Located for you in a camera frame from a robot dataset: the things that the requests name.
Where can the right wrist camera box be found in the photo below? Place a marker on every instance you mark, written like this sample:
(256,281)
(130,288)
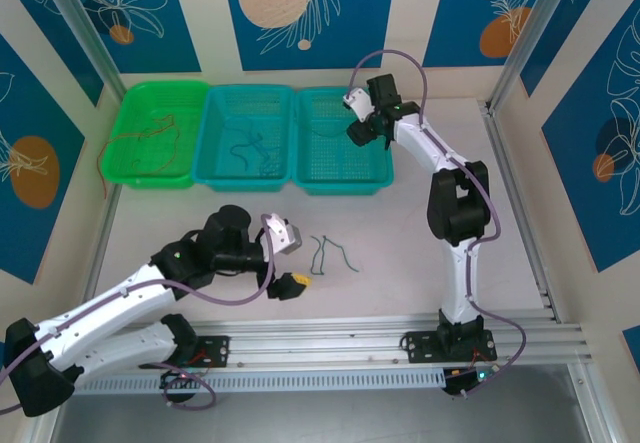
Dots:
(357,103)

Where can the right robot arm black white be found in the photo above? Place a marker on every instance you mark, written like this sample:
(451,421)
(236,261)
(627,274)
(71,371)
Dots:
(460,283)

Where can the aluminium corner post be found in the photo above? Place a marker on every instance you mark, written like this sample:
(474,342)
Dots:
(525,38)
(85,33)

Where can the blue floral wall panel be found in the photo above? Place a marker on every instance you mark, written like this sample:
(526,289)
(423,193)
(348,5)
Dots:
(30,173)
(160,18)
(575,23)
(590,163)
(325,23)
(460,23)
(45,38)

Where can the grey metal sheet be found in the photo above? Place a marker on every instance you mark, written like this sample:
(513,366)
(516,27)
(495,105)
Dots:
(320,418)

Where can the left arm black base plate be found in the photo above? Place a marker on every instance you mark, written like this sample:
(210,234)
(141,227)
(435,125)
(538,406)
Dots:
(215,350)

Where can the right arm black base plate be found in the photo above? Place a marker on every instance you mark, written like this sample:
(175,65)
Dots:
(417,345)

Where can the aluminium rail beam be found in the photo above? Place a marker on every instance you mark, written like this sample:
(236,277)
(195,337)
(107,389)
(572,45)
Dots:
(320,340)

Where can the teal plastic basket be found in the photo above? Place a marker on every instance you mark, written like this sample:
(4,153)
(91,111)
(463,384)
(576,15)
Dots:
(342,163)
(220,128)

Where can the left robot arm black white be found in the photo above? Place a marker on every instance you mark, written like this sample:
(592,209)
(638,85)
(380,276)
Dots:
(100,313)

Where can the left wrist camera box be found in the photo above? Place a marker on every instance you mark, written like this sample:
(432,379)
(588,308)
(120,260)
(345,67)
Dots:
(282,235)

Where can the green plastic basket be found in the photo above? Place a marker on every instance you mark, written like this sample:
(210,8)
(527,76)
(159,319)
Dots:
(150,153)

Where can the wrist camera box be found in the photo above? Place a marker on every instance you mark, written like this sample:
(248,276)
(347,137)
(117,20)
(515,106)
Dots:
(357,103)
(282,235)

